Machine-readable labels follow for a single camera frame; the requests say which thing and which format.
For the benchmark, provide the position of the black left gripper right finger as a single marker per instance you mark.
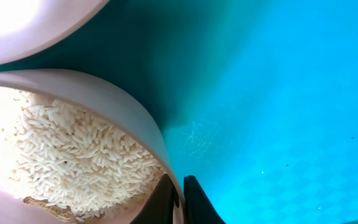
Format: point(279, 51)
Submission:
point(199, 209)

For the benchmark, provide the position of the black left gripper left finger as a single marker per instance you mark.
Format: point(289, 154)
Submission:
point(158, 209)

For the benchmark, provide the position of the pink bowl with rice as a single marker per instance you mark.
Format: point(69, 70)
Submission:
point(106, 100)

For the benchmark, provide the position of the teal serving tray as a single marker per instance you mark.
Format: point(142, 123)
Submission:
point(256, 99)

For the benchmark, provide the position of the large pink plate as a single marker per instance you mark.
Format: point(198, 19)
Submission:
point(29, 27)

